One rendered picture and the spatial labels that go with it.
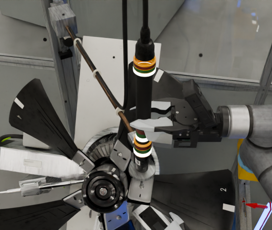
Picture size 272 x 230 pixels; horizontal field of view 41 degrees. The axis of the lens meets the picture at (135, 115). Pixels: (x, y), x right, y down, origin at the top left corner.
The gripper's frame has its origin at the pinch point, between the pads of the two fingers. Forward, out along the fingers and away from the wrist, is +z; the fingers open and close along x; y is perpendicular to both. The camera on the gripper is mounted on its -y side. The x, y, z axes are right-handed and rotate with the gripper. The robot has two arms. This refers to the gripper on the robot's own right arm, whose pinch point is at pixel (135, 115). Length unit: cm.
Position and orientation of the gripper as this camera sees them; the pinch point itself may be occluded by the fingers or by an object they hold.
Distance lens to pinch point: 79.7
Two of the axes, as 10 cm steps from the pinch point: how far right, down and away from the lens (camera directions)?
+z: -10.0, 0.0, -0.2
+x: -0.1, -7.3, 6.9
